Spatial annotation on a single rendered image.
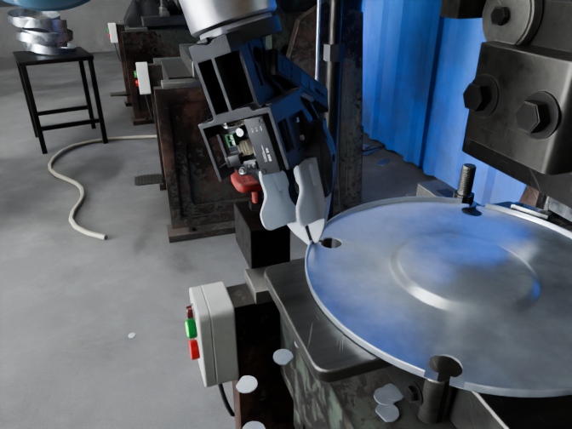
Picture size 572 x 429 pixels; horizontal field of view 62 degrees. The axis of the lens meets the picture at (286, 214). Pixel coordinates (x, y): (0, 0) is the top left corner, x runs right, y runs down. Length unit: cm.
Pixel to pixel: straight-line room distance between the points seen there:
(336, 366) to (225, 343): 34
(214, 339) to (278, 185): 28
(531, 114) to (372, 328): 19
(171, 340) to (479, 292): 123
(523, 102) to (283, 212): 23
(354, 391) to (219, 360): 24
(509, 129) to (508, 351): 17
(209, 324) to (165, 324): 97
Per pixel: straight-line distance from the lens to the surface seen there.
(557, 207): 52
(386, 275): 44
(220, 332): 66
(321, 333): 38
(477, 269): 47
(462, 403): 49
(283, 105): 39
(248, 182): 67
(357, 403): 51
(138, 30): 356
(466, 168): 63
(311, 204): 44
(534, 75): 40
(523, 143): 41
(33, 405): 151
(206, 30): 40
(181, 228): 207
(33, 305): 186
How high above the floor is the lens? 103
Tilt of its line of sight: 28 degrees down
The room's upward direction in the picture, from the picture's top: straight up
